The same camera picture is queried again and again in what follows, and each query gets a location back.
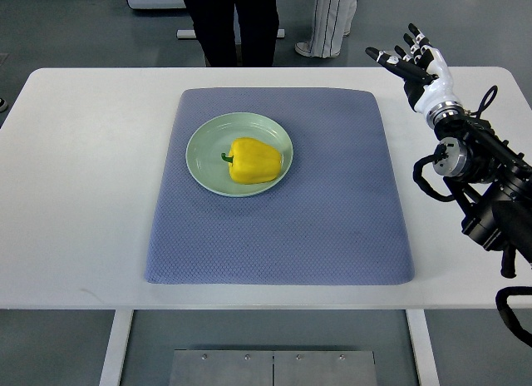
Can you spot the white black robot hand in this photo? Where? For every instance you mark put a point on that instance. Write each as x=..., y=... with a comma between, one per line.
x=427, y=79

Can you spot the yellow bell pepper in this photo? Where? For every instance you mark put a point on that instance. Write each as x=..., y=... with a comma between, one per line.
x=251, y=161

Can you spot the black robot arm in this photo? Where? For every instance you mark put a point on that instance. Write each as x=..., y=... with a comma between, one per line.
x=491, y=183

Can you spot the light green plate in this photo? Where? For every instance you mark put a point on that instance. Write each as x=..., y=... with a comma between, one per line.
x=203, y=153

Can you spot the person in striped trousers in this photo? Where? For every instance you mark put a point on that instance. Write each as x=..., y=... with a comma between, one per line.
x=332, y=20

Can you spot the blue textured mat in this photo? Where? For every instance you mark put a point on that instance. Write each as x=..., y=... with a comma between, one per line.
x=334, y=219

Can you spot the person in dark trousers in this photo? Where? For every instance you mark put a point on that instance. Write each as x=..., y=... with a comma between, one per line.
x=236, y=31

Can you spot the metal base plate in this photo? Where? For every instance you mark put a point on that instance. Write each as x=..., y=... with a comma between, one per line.
x=265, y=367

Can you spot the white table frame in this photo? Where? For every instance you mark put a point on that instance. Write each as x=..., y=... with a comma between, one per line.
x=121, y=326

